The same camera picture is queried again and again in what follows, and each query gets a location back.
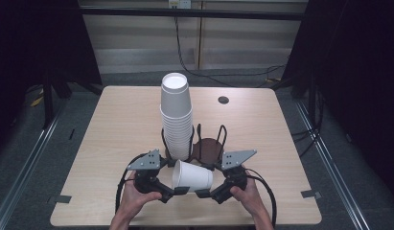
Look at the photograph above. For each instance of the black round table grommet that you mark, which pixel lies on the black round table grommet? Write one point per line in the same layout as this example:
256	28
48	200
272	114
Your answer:
223	100

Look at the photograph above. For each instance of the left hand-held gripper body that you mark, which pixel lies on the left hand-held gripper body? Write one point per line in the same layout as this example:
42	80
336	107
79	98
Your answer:
146	163

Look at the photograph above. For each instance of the single white paper cup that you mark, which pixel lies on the single white paper cup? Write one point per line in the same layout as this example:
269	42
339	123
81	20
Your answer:
193	176

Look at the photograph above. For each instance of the black horizontal bar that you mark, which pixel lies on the black horizontal bar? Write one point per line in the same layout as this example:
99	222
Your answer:
191	13

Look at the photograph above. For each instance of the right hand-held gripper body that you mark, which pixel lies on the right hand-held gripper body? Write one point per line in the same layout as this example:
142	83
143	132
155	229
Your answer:
236	158

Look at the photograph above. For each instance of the white wall socket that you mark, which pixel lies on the white wall socket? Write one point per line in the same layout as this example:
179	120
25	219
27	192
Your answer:
180	4

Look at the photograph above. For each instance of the yellow floor marker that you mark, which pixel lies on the yellow floor marker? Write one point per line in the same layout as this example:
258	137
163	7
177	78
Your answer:
37	101

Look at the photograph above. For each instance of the metal floor rail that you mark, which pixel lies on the metal floor rail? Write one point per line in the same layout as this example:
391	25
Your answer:
332	166
31	159

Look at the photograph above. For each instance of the dark brown double cup holder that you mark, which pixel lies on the dark brown double cup holder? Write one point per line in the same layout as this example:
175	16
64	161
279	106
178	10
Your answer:
209	148

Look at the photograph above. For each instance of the person's left hand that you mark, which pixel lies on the person's left hand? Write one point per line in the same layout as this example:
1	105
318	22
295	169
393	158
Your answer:
134	199

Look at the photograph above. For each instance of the black metal stand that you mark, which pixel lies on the black metal stand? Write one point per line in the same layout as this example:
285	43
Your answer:
312	102
47	102

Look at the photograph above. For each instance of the black curtain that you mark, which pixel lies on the black curtain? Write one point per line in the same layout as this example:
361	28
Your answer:
357	80
34	48

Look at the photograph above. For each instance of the person's right hand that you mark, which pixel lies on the person's right hand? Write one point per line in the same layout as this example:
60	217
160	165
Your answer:
249	198

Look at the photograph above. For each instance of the grey tape strip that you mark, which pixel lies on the grey tape strip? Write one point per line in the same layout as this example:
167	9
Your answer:
59	199
311	194

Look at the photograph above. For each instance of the stack of white paper cups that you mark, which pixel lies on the stack of white paper cups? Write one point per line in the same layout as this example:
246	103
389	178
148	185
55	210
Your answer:
175	111

